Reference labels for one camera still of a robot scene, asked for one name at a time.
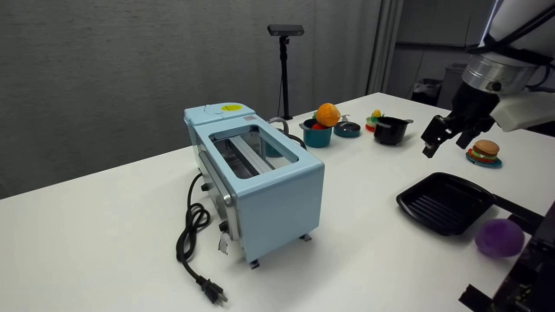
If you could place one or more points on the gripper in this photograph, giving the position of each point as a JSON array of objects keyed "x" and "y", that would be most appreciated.
[{"x": 472, "y": 106}]

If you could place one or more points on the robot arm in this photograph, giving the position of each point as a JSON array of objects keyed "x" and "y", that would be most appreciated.
[{"x": 516, "y": 21}]

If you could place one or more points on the black grill tray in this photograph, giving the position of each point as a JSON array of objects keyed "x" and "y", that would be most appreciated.
[{"x": 444, "y": 203}]

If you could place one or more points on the toy burger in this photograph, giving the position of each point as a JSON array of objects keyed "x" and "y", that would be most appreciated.
[{"x": 484, "y": 151}]

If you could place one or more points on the teal toy plate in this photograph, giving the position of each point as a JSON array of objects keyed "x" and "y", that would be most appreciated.
[{"x": 492, "y": 164}]

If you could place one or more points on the grey bin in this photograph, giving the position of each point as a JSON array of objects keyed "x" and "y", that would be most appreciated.
[{"x": 451, "y": 84}]

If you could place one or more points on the black trash bin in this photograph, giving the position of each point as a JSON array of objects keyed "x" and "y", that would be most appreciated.
[{"x": 427, "y": 90}]

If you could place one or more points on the black toy pot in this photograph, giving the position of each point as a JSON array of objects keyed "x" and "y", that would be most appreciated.
[{"x": 389, "y": 130}]

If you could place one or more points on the stack of toy vegetables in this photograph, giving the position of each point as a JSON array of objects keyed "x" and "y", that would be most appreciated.
[{"x": 373, "y": 120}]

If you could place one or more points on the teal toy pot lid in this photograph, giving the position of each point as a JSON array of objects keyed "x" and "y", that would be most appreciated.
[{"x": 347, "y": 129}]

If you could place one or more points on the purple toy ball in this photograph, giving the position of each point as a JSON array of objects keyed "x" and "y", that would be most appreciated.
[{"x": 499, "y": 237}]

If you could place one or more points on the grey curtain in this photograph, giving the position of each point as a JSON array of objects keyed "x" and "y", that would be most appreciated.
[{"x": 383, "y": 43}]

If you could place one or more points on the orange toy fruit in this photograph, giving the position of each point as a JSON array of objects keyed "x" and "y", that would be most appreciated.
[{"x": 328, "y": 115}]

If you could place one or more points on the red toy fruit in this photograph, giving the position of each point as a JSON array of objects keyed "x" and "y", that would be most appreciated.
[{"x": 318, "y": 126}]

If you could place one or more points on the teal toy pot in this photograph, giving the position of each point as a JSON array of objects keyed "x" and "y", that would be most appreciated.
[{"x": 316, "y": 138}]

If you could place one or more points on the teal toy kettle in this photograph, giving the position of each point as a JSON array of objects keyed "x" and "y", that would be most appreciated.
[{"x": 272, "y": 151}]

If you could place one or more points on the light blue toaster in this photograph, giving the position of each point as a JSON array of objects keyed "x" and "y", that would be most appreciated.
[{"x": 282, "y": 203}]

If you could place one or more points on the black toaster knob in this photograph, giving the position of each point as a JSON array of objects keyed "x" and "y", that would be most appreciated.
[
  {"x": 205, "y": 187},
  {"x": 223, "y": 226}
]

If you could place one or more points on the camera on mount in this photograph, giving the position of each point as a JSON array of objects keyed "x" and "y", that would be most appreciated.
[{"x": 285, "y": 30}]

